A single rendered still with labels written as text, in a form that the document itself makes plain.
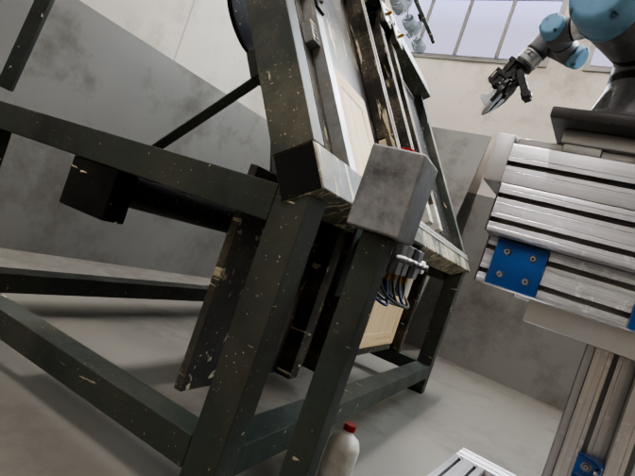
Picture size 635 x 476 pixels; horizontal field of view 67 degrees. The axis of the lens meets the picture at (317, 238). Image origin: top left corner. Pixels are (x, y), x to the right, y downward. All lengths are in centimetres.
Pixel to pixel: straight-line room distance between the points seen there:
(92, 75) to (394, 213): 289
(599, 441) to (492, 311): 365
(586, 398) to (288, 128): 84
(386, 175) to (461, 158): 385
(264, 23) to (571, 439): 115
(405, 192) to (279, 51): 48
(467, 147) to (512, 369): 208
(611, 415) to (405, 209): 56
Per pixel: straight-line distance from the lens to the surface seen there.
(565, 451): 115
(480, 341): 476
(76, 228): 373
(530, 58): 188
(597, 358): 113
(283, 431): 141
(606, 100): 99
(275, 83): 120
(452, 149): 492
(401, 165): 100
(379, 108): 197
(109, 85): 368
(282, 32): 126
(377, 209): 99
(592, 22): 91
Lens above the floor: 70
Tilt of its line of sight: level
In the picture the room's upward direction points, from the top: 19 degrees clockwise
